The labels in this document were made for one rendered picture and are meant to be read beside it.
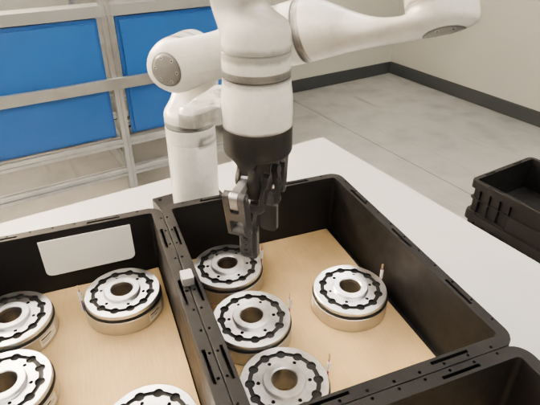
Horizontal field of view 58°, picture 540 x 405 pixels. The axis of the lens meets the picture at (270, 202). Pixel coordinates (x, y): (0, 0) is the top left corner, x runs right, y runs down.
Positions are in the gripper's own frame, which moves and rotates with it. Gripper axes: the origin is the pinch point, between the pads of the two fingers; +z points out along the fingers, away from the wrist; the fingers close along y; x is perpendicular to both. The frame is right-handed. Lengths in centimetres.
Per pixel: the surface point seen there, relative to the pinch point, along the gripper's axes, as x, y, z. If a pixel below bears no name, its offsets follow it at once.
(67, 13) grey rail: 141, 125, 5
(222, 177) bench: 34, 55, 27
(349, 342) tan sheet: -12.2, 0.5, 14.7
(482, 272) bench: -30, 40, 28
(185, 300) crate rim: 6.1, -8.5, 6.0
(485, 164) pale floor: -41, 241, 98
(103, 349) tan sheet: 16.7, -12.5, 14.5
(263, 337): -2.7, -5.5, 11.7
